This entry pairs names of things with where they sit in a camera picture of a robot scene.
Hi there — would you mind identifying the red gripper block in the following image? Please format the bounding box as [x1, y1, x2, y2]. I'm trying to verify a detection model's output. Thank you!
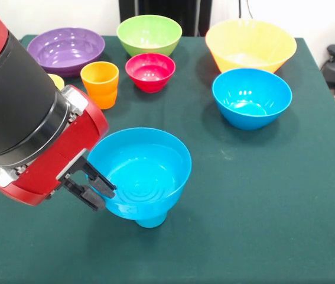
[0, 85, 118, 212]

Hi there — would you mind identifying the shallow blue bowl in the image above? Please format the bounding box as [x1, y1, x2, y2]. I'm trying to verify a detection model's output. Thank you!
[86, 127, 193, 221]

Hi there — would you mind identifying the blue cup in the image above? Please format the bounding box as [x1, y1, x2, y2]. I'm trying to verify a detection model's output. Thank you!
[136, 212, 168, 229]

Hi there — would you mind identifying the large blue bowl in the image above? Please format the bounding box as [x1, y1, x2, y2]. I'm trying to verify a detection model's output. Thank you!
[212, 67, 293, 131]

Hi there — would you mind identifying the orange cup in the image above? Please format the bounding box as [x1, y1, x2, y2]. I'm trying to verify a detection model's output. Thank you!
[80, 61, 120, 111]

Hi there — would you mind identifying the yellow cup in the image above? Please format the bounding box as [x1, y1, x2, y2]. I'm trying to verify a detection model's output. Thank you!
[48, 73, 66, 91]

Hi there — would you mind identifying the pink red bowl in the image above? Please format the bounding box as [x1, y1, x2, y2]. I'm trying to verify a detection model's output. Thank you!
[125, 53, 177, 93]

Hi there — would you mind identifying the purple bowl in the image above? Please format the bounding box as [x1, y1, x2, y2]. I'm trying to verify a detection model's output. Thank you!
[27, 27, 106, 78]

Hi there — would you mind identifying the dark green tablecloth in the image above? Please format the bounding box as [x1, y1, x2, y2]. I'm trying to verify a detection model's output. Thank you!
[0, 34, 335, 284]

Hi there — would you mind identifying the green bowl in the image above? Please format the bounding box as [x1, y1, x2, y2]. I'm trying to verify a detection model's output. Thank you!
[116, 14, 183, 57]

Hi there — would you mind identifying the large yellow bowl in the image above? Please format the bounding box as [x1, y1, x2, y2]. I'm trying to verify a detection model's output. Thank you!
[205, 19, 298, 75]

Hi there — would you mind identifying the black wall cable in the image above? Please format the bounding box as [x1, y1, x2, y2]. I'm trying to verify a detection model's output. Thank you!
[237, 0, 255, 21]

